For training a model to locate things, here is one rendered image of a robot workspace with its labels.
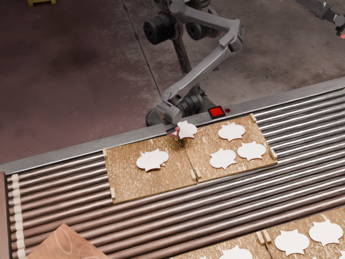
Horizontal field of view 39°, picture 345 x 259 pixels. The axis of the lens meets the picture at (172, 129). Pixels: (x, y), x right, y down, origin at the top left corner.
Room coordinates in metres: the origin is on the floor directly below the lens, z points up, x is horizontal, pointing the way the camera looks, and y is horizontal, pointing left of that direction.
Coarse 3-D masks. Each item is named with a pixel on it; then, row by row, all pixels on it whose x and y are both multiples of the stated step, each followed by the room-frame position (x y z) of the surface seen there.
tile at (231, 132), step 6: (222, 126) 1.77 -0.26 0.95; (228, 126) 1.77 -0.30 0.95; (234, 126) 1.76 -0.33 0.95; (240, 126) 1.76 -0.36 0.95; (222, 132) 1.73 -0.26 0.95; (228, 132) 1.73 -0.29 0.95; (234, 132) 1.72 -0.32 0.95; (240, 132) 1.72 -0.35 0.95; (222, 138) 1.69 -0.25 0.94; (228, 138) 1.68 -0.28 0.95; (234, 138) 1.68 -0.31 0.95; (240, 138) 1.68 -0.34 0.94
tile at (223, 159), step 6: (222, 150) 1.61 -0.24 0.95; (228, 150) 1.60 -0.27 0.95; (210, 156) 1.58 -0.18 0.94; (216, 156) 1.57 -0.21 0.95; (222, 156) 1.57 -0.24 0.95; (228, 156) 1.56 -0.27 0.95; (234, 156) 1.56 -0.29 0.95; (210, 162) 1.53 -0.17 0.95; (216, 162) 1.53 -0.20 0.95; (222, 162) 1.53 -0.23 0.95; (228, 162) 1.52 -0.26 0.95; (234, 162) 1.52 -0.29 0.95; (216, 168) 1.50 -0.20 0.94; (222, 168) 1.50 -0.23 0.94
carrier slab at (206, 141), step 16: (208, 128) 1.78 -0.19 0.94; (256, 128) 1.75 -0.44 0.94; (192, 144) 1.67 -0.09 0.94; (208, 144) 1.66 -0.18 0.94; (224, 144) 1.65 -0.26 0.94; (240, 144) 1.65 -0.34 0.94; (192, 160) 1.57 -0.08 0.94; (208, 160) 1.56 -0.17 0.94; (240, 160) 1.54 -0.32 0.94; (256, 160) 1.53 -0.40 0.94; (272, 160) 1.52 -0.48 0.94; (208, 176) 1.46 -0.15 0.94; (224, 176) 1.46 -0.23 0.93
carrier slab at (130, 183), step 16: (128, 144) 1.72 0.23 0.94; (144, 144) 1.71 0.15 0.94; (160, 144) 1.70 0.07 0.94; (176, 144) 1.68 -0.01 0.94; (112, 160) 1.62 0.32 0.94; (128, 160) 1.61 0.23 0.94; (176, 160) 1.58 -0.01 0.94; (112, 176) 1.51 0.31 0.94; (128, 176) 1.50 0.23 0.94; (144, 176) 1.49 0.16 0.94; (160, 176) 1.48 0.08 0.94; (176, 176) 1.48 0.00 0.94; (128, 192) 1.41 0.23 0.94; (144, 192) 1.40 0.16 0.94; (160, 192) 1.39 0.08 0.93
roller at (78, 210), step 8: (336, 136) 1.66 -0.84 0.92; (344, 136) 1.65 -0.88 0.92; (304, 144) 1.62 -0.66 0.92; (312, 144) 1.62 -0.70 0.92; (320, 144) 1.62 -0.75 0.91; (328, 144) 1.62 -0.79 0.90; (280, 152) 1.58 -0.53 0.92; (288, 152) 1.58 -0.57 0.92; (296, 152) 1.58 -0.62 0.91; (104, 200) 1.38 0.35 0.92; (72, 208) 1.35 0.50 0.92; (80, 208) 1.35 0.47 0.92; (88, 208) 1.35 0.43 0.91; (96, 208) 1.35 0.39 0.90; (40, 216) 1.33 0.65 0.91; (48, 216) 1.32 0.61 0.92; (56, 216) 1.32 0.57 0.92; (64, 216) 1.32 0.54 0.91; (16, 224) 1.29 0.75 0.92; (24, 224) 1.29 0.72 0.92; (32, 224) 1.29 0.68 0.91; (40, 224) 1.29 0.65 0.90
